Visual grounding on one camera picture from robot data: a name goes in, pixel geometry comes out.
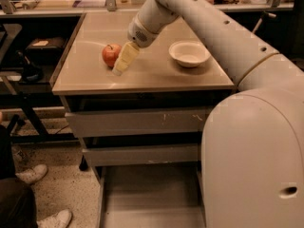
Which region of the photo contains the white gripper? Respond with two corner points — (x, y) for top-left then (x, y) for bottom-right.
(112, 14), (159, 76)

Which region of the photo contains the red apple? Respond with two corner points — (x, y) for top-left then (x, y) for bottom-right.
(102, 44), (122, 67)

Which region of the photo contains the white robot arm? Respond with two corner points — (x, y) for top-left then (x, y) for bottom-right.
(113, 0), (304, 228)

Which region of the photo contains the top drawer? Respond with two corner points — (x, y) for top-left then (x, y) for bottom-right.
(66, 106), (211, 138)

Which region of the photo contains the grey drawer cabinet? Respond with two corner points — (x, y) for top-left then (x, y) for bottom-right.
(50, 9), (237, 228)

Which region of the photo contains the middle drawer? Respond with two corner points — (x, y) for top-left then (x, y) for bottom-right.
(83, 143), (200, 166)

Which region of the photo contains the open bottom drawer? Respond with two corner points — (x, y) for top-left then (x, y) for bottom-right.
(96, 162), (206, 228)

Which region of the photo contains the white bowl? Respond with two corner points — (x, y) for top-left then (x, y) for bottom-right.
(168, 41), (211, 68)

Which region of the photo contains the black box on shelf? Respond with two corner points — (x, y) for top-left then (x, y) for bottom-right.
(25, 37), (67, 66)

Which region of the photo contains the black handheld device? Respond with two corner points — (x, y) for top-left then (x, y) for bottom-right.
(16, 50), (44, 83)

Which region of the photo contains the upper white sneaker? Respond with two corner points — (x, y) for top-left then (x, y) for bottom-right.
(16, 164), (48, 184)

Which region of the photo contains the white sneaker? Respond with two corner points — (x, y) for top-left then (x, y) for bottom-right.
(37, 209), (72, 228)
(16, 164), (48, 184)

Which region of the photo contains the lower white sneaker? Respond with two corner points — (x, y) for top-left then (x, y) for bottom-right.
(37, 209), (72, 228)

